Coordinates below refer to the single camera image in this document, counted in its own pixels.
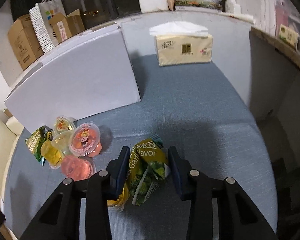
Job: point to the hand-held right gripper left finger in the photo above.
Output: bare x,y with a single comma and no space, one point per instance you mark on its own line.
120,177

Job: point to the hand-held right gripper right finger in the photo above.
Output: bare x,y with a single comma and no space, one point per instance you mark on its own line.
176,172

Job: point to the small green pea packet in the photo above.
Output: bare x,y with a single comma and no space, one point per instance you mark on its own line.
150,165
36,142

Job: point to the pink jelly cup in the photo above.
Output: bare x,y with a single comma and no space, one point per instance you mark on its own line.
76,167

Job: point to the grey-blue table cover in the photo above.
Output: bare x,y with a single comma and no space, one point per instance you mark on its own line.
202,130

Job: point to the red lidded jelly cup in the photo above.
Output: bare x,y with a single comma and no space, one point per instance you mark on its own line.
85,140

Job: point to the pale yellow jelly cup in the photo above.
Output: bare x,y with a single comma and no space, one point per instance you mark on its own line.
61,141

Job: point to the yellow tissue pack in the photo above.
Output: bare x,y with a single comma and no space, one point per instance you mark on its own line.
185,48

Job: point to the cream sofa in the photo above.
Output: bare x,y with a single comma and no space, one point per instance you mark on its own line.
0,142

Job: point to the cardboard piece behind sofa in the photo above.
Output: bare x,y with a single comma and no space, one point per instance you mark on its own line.
8,113

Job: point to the brown stone counter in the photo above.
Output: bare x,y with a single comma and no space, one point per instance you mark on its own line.
277,80

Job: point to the small open cardboard box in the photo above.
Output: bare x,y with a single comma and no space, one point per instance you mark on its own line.
68,25

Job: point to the large cardboard box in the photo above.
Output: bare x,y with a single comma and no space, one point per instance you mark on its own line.
22,42

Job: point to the rolled white paper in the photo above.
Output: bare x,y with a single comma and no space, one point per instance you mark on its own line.
242,17

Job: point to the dotted white paper bag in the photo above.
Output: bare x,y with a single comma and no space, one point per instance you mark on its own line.
46,22

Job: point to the yellow cheese print box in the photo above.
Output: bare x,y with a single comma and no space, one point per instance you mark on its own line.
288,36

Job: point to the white plastic bottle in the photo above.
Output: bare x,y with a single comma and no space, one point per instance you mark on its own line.
232,2

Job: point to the pink bottle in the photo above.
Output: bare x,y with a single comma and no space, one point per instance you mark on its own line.
282,17

